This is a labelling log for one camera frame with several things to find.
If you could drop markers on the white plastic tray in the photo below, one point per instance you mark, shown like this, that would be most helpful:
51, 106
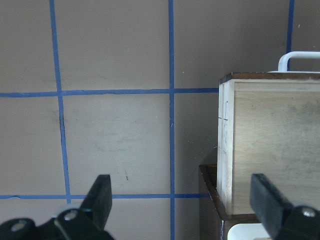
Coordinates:
248, 231

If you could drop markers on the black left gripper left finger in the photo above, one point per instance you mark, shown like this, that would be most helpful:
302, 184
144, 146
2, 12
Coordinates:
98, 202

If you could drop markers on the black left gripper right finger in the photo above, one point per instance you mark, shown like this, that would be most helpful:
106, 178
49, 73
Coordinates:
270, 206

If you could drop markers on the dark brown drawer cabinet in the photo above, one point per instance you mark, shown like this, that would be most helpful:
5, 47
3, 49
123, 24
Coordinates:
214, 222

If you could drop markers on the wooden drawer with white handle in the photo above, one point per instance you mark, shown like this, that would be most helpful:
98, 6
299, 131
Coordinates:
269, 123

